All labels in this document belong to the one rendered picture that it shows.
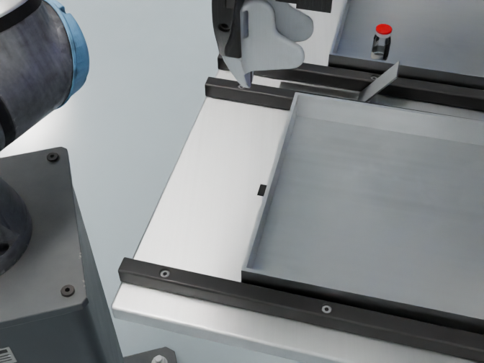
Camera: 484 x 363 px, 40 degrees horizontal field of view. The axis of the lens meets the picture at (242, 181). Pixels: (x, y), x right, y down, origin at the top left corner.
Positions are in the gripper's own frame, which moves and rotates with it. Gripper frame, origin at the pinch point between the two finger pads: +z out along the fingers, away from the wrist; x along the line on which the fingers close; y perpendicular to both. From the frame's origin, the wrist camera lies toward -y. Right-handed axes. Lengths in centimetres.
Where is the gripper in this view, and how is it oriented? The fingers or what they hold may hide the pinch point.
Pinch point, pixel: (238, 70)
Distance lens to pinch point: 53.6
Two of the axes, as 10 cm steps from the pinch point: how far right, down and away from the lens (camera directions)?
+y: 9.7, 1.8, -1.8
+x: 2.5, -7.2, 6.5
